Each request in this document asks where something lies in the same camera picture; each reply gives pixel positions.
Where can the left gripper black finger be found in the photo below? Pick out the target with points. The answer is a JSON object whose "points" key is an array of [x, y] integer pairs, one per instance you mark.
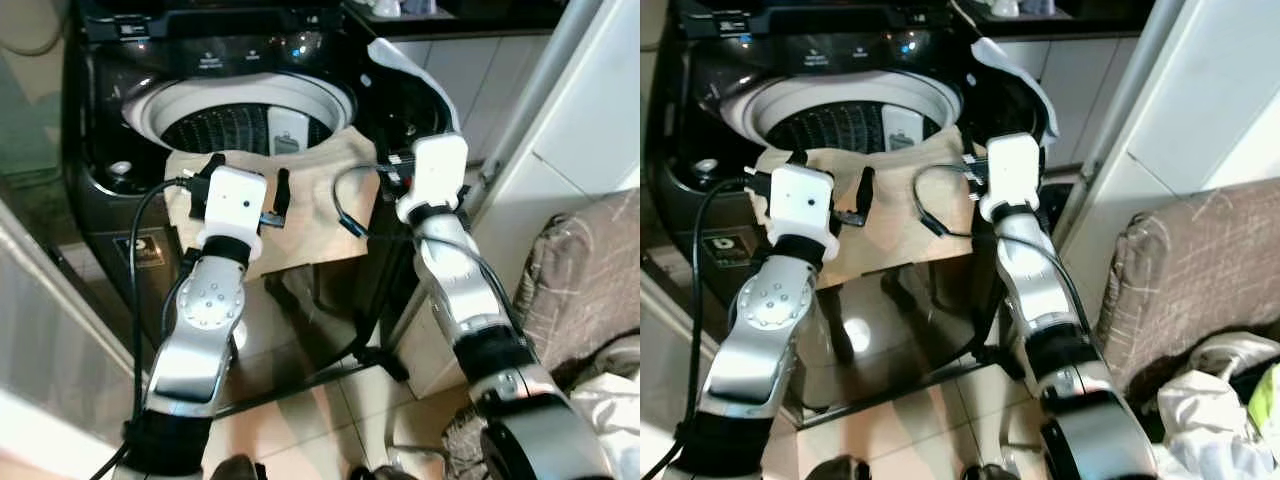
{"points": [[798, 158], [283, 192], [215, 164], [867, 190]]}

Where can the beige cloth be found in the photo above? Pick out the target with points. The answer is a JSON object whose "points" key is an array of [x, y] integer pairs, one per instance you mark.
{"points": [[900, 240], [310, 230]]}

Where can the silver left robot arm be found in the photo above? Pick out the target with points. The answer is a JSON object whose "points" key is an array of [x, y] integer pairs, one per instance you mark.
{"points": [[765, 320], [205, 320]]}

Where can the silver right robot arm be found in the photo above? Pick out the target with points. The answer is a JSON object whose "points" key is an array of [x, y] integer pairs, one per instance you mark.
{"points": [[470, 290], [1040, 290]]}

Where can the black top-load washing machine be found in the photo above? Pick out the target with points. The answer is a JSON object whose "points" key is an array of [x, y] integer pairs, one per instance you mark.
{"points": [[680, 120], [100, 120]]}

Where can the white clothes pile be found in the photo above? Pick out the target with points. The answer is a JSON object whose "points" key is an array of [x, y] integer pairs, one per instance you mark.
{"points": [[1200, 410], [610, 420]]}

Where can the white washer sticker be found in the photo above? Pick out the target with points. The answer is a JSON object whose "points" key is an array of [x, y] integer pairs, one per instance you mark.
{"points": [[140, 250]]}

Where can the grey cupboard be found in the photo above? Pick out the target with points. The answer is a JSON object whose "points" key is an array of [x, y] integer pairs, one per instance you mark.
{"points": [[490, 80], [1090, 90]]}

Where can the white container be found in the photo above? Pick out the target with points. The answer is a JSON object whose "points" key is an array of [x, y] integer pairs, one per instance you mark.
{"points": [[1005, 8], [388, 8]]}

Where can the black metal washer stand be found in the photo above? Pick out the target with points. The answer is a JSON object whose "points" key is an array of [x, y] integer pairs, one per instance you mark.
{"points": [[395, 362], [1003, 360]]}

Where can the brown fabric sofa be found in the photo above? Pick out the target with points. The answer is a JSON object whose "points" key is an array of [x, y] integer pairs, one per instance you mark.
{"points": [[1190, 270], [590, 270]]}

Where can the black countertop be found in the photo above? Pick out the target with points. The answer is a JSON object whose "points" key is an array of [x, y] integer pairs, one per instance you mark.
{"points": [[1100, 18]]}

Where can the black left robot foot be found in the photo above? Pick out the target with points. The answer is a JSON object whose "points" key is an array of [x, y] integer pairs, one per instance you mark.
{"points": [[845, 468], [238, 468]]}

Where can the black robot foot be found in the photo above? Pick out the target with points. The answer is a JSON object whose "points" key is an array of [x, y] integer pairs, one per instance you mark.
{"points": [[845, 468], [238, 468], [376, 473], [987, 472]]}

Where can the black right robot foot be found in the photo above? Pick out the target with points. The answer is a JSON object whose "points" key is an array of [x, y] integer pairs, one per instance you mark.
{"points": [[376, 473], [987, 472]]}

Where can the yellow-green garment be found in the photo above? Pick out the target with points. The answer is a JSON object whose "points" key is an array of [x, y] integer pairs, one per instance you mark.
{"points": [[1268, 400]]}

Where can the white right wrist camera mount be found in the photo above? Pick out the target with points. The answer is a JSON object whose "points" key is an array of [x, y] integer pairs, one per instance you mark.
{"points": [[438, 170], [1012, 170]]}

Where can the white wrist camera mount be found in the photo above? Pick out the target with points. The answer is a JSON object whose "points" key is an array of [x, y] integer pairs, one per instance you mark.
{"points": [[803, 200], [438, 170], [232, 205], [1012, 170]]}

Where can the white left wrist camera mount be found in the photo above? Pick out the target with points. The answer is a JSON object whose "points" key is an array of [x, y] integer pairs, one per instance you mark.
{"points": [[803, 200], [232, 205]]}

